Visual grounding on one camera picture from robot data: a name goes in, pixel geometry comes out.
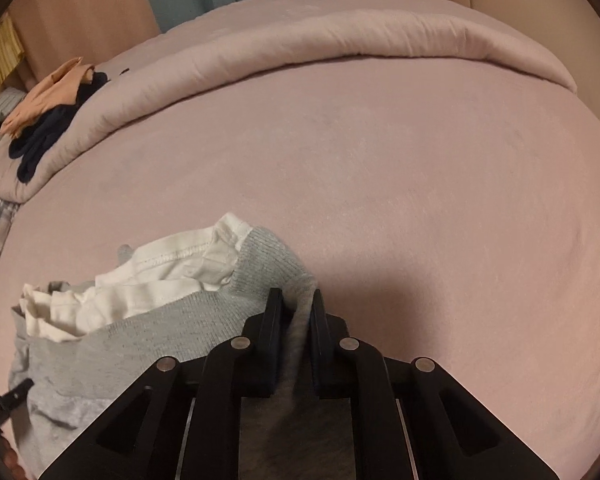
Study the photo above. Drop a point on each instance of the peach garment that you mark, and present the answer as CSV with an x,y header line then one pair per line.
x,y
45,97

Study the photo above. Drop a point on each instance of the grey sweatshirt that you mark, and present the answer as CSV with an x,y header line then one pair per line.
x,y
155,330

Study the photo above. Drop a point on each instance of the navy garment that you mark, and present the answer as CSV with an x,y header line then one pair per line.
x,y
45,140

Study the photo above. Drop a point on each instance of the plaid pillow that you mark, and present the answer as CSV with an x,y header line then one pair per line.
x,y
2,105

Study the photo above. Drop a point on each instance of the yellow pleated cloth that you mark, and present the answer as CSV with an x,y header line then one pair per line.
x,y
2,55

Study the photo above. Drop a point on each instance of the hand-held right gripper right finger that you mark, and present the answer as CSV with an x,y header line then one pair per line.
x,y
325,345

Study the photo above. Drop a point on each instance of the pink comforter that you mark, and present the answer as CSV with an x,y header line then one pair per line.
x,y
290,45

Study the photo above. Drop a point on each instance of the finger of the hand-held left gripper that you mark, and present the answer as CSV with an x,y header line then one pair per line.
x,y
10,400

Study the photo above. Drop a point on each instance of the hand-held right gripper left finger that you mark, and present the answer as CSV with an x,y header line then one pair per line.
x,y
270,340

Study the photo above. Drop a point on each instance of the person's left hand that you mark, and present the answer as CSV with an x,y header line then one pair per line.
x,y
7,452

